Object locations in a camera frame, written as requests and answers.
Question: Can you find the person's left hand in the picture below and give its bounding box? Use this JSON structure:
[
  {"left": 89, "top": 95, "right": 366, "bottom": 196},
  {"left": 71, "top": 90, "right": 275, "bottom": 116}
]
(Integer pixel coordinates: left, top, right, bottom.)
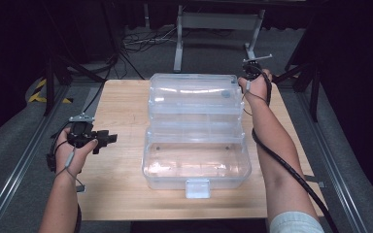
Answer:
[{"left": 54, "top": 126, "right": 99, "bottom": 178}]

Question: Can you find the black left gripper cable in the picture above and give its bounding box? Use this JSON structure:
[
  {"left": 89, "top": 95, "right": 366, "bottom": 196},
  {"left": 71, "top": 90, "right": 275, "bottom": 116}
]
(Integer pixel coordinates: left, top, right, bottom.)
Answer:
[{"left": 46, "top": 120, "right": 83, "bottom": 233}]

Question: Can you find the yellow black floor tape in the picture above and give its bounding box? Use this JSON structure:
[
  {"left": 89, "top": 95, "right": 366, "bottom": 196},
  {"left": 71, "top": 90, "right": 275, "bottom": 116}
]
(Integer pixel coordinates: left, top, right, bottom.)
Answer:
[{"left": 28, "top": 79, "right": 74, "bottom": 105}]

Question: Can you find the clear plastic storage box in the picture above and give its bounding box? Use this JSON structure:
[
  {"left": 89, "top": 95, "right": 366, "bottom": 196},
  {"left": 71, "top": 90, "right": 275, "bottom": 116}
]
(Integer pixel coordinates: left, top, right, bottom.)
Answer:
[{"left": 141, "top": 73, "right": 253, "bottom": 199}]

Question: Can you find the bundle of floor cables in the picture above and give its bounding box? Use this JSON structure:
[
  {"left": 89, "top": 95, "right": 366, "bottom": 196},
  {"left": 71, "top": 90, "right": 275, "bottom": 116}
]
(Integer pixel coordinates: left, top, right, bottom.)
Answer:
[{"left": 122, "top": 27, "right": 179, "bottom": 54}]

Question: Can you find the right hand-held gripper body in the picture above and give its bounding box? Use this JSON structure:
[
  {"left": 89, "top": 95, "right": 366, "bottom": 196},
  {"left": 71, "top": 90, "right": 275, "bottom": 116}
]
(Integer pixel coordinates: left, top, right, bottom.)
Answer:
[{"left": 242, "top": 53, "right": 273, "bottom": 82}]

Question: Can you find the black metal stand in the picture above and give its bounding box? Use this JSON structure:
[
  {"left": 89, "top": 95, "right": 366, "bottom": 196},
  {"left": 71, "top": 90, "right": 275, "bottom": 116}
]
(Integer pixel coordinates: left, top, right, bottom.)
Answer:
[
  {"left": 43, "top": 54, "right": 106, "bottom": 117},
  {"left": 271, "top": 61, "right": 322, "bottom": 122}
]

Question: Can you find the black floor cable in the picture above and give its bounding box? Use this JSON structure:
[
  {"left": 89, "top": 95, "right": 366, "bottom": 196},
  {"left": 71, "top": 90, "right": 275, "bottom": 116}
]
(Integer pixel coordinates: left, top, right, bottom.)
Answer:
[{"left": 82, "top": 54, "right": 121, "bottom": 115}]

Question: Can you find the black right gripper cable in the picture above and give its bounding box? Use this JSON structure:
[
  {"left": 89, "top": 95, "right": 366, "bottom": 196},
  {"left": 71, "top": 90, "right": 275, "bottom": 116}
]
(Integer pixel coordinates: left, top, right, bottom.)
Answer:
[{"left": 251, "top": 69, "right": 339, "bottom": 233}]

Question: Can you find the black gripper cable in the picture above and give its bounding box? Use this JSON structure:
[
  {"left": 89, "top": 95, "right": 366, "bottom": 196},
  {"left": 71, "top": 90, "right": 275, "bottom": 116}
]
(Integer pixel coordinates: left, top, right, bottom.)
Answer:
[
  {"left": 251, "top": 69, "right": 339, "bottom": 233},
  {"left": 46, "top": 120, "right": 83, "bottom": 233}
]

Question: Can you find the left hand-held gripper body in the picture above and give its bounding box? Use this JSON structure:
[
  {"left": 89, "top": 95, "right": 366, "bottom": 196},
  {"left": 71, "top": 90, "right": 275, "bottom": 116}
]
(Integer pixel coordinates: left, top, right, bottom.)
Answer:
[{"left": 66, "top": 112, "right": 100, "bottom": 150}]

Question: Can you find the white sleeve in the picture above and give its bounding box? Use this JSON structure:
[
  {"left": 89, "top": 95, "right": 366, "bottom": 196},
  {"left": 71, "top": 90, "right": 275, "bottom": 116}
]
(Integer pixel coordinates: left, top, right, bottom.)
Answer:
[{"left": 269, "top": 211, "right": 325, "bottom": 233}]

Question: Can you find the person's right hand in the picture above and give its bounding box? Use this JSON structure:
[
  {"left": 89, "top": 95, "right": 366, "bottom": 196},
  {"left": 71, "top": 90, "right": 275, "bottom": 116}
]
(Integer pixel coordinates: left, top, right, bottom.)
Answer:
[{"left": 237, "top": 68, "right": 273, "bottom": 105}]

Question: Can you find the grey wrist strap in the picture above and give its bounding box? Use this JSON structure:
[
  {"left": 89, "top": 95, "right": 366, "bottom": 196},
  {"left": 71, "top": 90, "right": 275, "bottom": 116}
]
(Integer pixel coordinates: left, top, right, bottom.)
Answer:
[
  {"left": 242, "top": 80, "right": 270, "bottom": 117},
  {"left": 56, "top": 147, "right": 85, "bottom": 192}
]

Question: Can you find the grey metal desk frame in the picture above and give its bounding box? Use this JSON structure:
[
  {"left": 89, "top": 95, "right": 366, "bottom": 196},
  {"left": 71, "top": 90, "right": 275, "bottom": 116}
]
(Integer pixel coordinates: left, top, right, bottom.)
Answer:
[{"left": 173, "top": 4, "right": 266, "bottom": 73}]

